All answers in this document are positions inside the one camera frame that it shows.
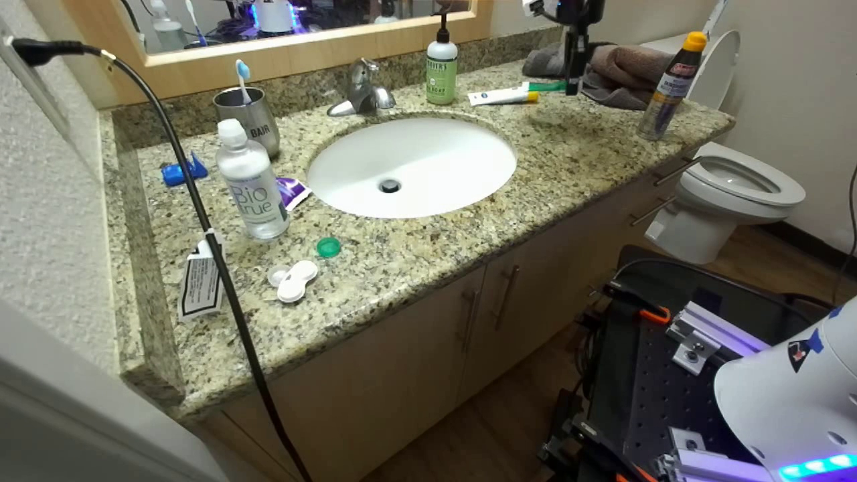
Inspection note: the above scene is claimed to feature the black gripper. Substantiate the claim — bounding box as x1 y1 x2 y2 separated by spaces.
556 0 611 92

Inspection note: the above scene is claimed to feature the green toothpaste tube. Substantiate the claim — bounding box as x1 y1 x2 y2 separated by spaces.
525 78 574 97
465 84 543 109

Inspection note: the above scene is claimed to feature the brown folded towel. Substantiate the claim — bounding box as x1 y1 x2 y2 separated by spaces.
519 37 678 112

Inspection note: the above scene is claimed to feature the metal spray can orange cap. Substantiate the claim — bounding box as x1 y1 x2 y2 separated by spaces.
643 29 710 141

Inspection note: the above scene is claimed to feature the green soap pump bottle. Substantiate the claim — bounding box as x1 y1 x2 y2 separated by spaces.
424 3 461 106

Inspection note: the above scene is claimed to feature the white oval sink basin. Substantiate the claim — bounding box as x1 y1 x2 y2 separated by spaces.
306 112 519 221

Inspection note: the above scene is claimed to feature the white toilet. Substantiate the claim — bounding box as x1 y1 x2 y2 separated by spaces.
643 23 811 267

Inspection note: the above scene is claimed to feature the chrome faucet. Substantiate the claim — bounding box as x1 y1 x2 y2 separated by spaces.
325 54 398 117

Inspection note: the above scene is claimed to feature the wood framed mirror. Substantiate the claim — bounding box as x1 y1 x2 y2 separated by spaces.
23 0 497 102

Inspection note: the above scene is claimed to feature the orange black clamp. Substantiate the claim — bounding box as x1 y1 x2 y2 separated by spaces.
570 417 659 482
604 282 674 330

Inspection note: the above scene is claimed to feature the small green round cap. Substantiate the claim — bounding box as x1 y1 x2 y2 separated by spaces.
313 233 346 263

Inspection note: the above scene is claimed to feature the purple packet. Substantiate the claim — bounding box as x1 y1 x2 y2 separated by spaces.
274 172 317 216

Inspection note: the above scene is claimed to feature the grey metal tumbler cup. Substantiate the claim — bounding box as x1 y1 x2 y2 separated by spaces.
211 84 284 160

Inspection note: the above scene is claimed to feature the blue white toothbrush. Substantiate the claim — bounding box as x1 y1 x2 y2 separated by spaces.
234 57 254 105

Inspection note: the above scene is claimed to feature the black pegboard robot table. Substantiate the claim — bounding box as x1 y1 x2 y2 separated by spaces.
543 244 847 482

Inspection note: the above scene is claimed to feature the clear contact solution bottle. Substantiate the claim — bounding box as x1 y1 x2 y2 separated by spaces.
213 116 291 244

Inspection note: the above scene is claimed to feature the beige vanity cabinet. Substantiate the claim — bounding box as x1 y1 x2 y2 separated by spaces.
191 145 708 482

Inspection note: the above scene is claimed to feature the small blue plastic object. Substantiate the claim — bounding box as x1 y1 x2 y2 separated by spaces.
157 153 211 189

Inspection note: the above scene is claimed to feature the white door panel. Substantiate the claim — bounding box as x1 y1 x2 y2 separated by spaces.
0 296 231 482

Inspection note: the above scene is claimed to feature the metal drawer handle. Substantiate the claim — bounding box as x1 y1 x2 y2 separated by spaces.
625 195 669 229
653 158 689 181

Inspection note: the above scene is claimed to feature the metal cabinet door handle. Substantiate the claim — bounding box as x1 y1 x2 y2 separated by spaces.
493 263 519 331
456 283 479 354

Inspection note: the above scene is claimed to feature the aluminium mounting rail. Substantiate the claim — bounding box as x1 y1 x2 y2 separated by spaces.
666 296 772 378
665 425 775 482

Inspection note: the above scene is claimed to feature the white cable warning label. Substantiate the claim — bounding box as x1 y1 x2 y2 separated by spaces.
177 233 224 322

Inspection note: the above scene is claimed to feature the thick black power cable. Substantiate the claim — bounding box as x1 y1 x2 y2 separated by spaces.
9 35 317 482

